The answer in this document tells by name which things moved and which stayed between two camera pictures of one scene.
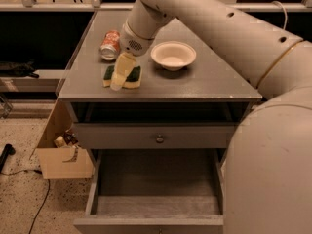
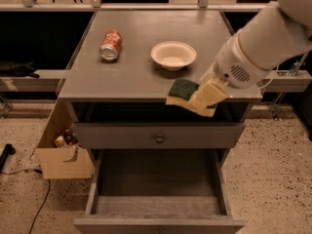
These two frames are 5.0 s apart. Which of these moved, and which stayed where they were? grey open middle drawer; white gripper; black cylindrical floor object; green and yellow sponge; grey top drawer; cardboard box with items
Moved: white gripper; green and yellow sponge
Stayed: grey top drawer; grey open middle drawer; black cylindrical floor object; cardboard box with items
